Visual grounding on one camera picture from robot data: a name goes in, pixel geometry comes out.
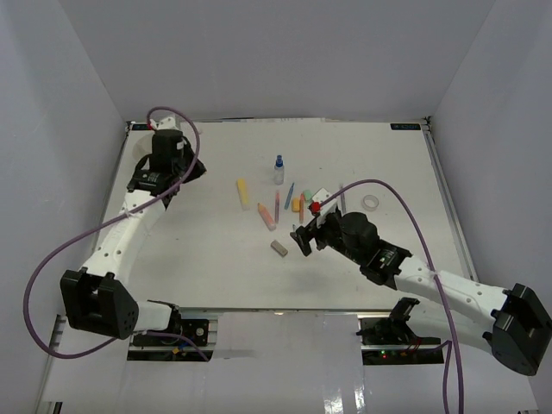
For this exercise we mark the clear marker cap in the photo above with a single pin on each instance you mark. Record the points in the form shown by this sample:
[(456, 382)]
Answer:
[(342, 200)]

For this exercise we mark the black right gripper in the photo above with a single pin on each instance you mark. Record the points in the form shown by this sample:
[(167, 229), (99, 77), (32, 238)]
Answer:
[(316, 233)]

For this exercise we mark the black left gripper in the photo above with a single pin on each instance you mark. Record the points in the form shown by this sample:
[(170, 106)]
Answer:
[(197, 171)]

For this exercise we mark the white round divided container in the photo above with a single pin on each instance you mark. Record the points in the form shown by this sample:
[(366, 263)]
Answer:
[(142, 147)]

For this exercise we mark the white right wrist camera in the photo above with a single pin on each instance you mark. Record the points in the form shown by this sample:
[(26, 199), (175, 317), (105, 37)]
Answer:
[(322, 203)]

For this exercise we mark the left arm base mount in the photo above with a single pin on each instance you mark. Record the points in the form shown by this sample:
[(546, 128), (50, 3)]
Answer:
[(186, 339)]

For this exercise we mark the pink slim marker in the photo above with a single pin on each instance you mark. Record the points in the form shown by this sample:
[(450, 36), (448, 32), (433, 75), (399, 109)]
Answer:
[(276, 206)]

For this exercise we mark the grey eraser block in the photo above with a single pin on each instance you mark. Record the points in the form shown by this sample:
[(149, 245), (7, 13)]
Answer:
[(279, 248)]

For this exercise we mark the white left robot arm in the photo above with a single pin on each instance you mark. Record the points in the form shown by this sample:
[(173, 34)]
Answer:
[(97, 298)]

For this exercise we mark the orange pink highlighter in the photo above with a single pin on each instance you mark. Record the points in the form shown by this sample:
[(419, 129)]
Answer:
[(266, 217)]

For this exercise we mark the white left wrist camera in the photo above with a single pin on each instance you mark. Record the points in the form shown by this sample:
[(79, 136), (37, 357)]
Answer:
[(166, 123)]

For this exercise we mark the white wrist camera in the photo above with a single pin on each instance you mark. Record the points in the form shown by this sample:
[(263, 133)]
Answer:
[(322, 203), (166, 123)]

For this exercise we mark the yellow highlighter cap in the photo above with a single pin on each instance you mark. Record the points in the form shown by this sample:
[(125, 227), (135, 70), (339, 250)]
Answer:
[(295, 204)]

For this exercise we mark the clear tape roll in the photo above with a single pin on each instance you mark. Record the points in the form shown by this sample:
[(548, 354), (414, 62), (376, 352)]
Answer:
[(370, 202)]

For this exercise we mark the right table label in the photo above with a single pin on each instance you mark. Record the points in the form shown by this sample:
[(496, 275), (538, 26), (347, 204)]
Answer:
[(405, 126)]

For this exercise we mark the orange slim marker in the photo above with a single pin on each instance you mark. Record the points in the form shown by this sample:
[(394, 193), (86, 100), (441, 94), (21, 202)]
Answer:
[(301, 209)]

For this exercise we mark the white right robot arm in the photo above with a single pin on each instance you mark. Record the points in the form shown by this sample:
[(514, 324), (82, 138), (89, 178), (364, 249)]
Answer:
[(512, 325)]

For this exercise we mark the yellow highlighter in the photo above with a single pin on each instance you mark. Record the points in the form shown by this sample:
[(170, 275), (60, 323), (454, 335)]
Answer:
[(242, 189)]

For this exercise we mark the clear blue spray bottle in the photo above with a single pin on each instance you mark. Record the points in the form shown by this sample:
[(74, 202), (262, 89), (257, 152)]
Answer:
[(279, 170)]

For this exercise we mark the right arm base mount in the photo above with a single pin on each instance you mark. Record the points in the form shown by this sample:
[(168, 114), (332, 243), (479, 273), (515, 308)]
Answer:
[(390, 341)]

